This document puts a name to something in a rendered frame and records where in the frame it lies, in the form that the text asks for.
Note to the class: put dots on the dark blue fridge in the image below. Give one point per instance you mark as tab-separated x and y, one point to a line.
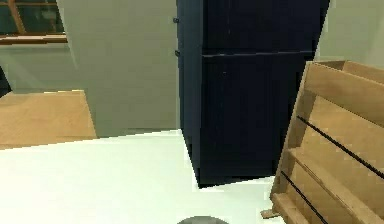
253	100

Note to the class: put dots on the dark grey round object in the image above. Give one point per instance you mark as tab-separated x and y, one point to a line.
202	220

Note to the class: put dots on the light wooden shelf rack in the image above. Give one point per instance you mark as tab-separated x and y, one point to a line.
336	143

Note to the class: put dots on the wooden framed window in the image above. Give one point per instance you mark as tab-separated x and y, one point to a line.
30	20

